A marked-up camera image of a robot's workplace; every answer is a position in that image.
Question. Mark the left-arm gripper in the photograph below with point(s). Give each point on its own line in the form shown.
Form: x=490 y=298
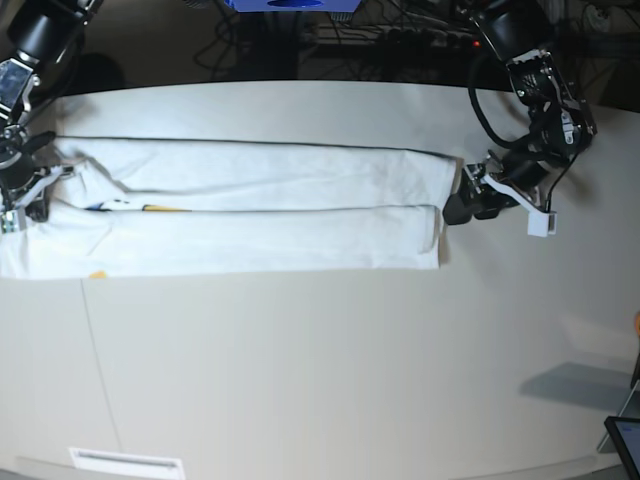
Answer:
x=523 y=167

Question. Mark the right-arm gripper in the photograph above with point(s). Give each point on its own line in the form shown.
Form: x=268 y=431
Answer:
x=22 y=183

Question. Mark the white printed T-shirt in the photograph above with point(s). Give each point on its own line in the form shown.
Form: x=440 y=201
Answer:
x=147 y=208

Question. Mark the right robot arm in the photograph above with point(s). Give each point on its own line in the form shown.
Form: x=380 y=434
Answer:
x=42 y=33

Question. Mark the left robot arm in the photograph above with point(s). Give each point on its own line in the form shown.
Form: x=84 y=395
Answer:
x=518 y=37

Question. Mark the orange object at edge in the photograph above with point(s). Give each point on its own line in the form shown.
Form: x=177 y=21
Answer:
x=637 y=322

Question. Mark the white paper label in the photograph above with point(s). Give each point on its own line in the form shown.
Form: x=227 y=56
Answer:
x=146 y=467

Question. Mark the black tablet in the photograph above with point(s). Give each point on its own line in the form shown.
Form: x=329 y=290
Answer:
x=624 y=433

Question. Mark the blue camera stand base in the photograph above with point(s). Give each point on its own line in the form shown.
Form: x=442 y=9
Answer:
x=246 y=6

